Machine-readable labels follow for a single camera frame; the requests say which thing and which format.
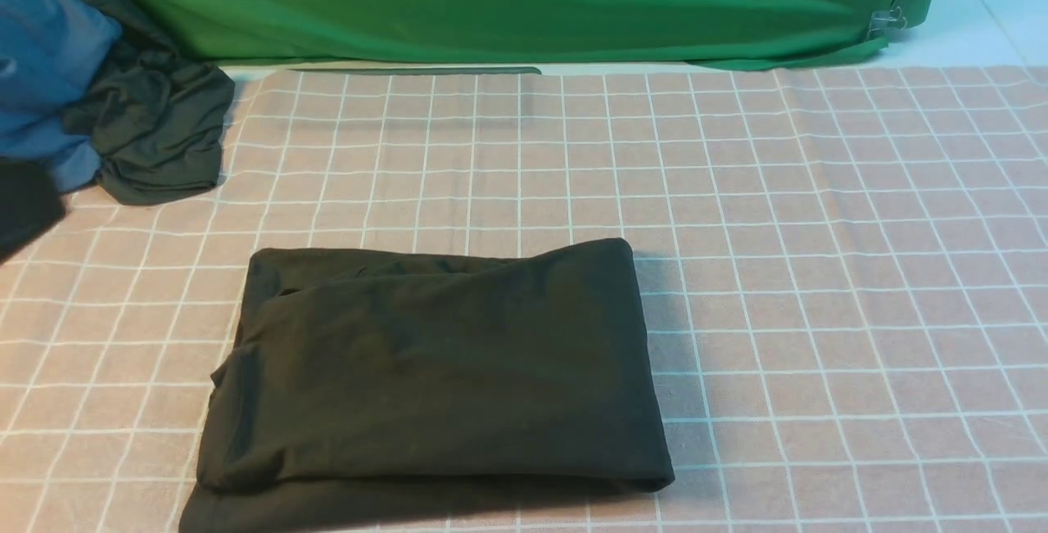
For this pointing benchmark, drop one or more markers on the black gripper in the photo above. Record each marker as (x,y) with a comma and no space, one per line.
(30,205)

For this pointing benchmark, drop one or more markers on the gray long-sleeved shirt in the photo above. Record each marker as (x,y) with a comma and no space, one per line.
(369,386)

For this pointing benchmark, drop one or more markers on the dark navy crumpled garment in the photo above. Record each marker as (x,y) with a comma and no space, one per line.
(155,116)

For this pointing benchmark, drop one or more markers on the blue garment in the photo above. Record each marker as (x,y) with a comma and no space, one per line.
(50,52)

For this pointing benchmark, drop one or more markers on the green backdrop cloth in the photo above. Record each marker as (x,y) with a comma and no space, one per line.
(524,1)

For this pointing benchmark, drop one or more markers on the pink checkered tablecloth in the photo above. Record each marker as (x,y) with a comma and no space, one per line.
(844,275)

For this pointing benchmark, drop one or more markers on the metal binder clip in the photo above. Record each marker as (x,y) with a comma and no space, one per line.
(883,22)

